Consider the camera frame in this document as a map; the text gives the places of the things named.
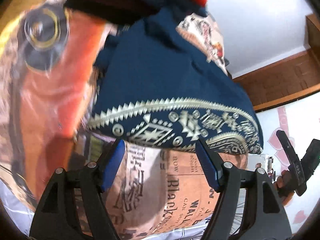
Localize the navy patterned hooded jacket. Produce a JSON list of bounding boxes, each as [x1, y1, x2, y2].
[[87, 8, 264, 155]]

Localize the person right hand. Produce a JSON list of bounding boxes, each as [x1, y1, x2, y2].
[[273, 170, 296, 207]]

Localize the white sliding wardrobe door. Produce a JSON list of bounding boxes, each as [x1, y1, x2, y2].
[[254, 97, 320, 233]]

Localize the wooden door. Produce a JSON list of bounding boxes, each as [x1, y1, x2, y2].
[[233, 14, 319, 112]]

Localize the printed bed blanket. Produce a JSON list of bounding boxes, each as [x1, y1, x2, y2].
[[0, 0, 251, 240]]

